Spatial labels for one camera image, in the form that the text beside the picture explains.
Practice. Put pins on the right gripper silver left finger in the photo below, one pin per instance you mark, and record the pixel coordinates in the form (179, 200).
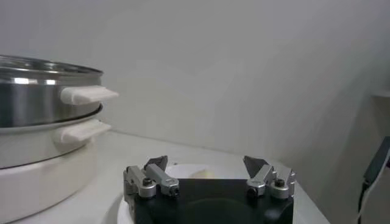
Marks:
(161, 179)

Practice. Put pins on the right gripper silver right finger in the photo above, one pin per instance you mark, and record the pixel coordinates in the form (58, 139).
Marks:
(262, 178)

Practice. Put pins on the stainless steel steamer basket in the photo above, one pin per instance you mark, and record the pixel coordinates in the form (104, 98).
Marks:
(30, 103)

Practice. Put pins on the white round plate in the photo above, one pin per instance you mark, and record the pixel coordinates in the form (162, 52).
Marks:
(182, 170)

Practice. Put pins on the cream electric cooker base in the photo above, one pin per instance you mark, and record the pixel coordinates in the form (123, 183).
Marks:
(30, 188)

